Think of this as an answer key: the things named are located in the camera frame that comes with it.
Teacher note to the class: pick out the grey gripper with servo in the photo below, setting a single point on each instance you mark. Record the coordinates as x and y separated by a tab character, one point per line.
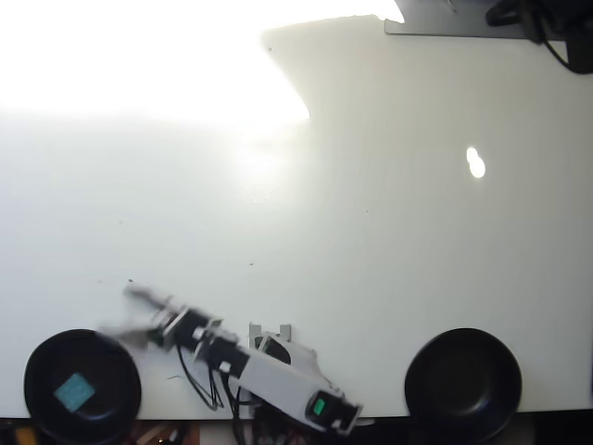
162	324

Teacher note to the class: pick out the blue foam cube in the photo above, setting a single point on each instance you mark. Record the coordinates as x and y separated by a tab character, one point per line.
74	392

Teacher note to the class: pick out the white Koch robot arm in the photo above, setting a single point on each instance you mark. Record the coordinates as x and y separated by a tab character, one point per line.
278	380

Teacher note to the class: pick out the black round bowl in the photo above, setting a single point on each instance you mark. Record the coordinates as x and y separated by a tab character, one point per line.
111	394
463	385

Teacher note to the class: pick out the yellow object under table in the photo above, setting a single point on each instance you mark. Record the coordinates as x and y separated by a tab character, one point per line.
25	438

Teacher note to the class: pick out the grey metal stand base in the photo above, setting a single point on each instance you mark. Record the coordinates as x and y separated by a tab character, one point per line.
440	28

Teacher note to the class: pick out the black device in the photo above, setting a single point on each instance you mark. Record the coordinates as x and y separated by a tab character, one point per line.
581	55

